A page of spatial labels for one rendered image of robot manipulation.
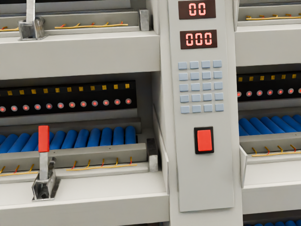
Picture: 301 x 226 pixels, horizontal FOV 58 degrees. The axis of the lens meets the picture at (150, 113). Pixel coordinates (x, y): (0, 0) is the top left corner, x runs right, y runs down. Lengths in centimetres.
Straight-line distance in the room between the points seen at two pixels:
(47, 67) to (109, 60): 8
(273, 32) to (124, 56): 19
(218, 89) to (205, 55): 4
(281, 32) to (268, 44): 2
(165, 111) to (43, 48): 17
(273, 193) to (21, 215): 32
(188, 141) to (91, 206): 15
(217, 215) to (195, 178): 6
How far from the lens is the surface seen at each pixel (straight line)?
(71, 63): 36
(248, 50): 38
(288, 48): 40
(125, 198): 36
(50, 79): 56
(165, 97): 34
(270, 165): 44
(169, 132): 34
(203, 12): 36
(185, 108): 34
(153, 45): 35
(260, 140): 45
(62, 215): 38
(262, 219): 59
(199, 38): 35
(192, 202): 36
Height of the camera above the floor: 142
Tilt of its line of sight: 3 degrees down
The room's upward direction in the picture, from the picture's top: 4 degrees counter-clockwise
